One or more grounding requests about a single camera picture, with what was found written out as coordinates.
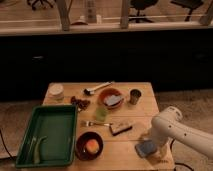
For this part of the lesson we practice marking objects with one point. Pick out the blue sponge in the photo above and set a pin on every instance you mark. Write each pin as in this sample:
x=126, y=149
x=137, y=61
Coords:
x=145, y=148

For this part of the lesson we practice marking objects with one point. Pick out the green vegetable in tray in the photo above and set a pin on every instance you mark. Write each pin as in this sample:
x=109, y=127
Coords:
x=36, y=154

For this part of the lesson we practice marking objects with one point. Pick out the dark brown dried food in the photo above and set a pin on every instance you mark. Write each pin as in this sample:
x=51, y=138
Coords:
x=81, y=104

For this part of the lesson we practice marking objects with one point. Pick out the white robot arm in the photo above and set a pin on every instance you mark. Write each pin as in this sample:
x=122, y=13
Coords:
x=167, y=124

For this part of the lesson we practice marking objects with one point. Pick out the white lidded jar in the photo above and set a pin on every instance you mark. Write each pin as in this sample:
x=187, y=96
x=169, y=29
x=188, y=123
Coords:
x=56, y=91

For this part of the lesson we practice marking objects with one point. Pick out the metal fork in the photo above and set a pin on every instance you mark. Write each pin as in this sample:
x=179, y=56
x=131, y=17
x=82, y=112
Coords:
x=90, y=123

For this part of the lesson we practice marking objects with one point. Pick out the black office chair right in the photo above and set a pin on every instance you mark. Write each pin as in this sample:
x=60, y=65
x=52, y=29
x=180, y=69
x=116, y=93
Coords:
x=190, y=4

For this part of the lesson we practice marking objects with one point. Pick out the green plastic tray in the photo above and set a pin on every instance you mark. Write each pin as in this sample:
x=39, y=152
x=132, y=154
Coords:
x=58, y=123

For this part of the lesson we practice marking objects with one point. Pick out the dark brown bowl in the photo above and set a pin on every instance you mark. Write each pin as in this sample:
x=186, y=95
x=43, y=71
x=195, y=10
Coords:
x=81, y=151

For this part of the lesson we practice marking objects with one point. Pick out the dark eraser block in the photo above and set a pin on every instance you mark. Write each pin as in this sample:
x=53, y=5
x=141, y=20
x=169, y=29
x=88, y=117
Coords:
x=120, y=127

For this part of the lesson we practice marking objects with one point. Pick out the orange fruit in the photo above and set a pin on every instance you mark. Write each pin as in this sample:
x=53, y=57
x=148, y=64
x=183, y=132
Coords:
x=92, y=146

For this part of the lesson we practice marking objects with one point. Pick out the black office chair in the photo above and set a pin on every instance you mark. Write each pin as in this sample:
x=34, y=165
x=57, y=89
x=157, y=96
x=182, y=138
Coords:
x=190, y=4
x=42, y=3
x=141, y=5

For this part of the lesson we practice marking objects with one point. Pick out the grey cloth in bowl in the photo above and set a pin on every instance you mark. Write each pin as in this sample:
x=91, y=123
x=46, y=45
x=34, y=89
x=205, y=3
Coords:
x=112, y=100

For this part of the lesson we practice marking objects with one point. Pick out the metal cup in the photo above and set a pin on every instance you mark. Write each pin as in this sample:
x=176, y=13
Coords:
x=135, y=95

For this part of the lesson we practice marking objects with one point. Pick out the orange bowl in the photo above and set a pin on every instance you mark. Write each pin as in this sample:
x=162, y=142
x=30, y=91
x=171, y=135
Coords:
x=109, y=92

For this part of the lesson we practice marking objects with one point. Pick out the black office chair left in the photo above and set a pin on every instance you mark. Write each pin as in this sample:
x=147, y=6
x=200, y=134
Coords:
x=42, y=3

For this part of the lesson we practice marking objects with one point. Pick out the green plastic cup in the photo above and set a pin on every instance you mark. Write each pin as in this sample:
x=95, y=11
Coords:
x=101, y=113

